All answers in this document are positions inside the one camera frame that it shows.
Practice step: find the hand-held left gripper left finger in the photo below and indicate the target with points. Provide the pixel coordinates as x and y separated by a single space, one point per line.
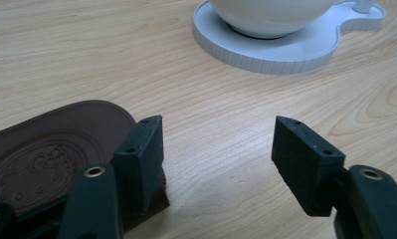
138 172

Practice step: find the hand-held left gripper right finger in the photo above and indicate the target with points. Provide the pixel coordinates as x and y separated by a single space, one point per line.
302 172

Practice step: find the brown embossed leather coaster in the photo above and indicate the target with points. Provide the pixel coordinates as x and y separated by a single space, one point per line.
37 159

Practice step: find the white ribbed tray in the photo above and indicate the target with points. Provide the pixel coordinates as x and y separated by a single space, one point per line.
285 49

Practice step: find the white bowl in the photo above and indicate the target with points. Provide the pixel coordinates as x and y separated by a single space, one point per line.
269 16

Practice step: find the white small cup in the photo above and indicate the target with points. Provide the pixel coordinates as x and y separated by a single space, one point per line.
365 5

